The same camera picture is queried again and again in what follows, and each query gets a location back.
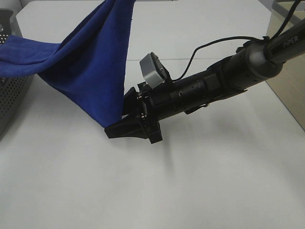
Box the grey perforated plastic basket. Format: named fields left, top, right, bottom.
left=0, top=8, right=33, bottom=135

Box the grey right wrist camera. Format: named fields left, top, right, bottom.
left=140, top=52, right=169, bottom=89

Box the blue microfibre towel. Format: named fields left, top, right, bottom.
left=0, top=0, right=134, bottom=127

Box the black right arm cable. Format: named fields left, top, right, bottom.
left=171, top=0, right=301, bottom=82

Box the white back panel board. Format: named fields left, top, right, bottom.
left=17, top=0, right=271, bottom=61

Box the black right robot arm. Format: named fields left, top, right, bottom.
left=105, top=21, right=305, bottom=143

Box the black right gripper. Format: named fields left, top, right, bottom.
left=104, top=82, right=183, bottom=144

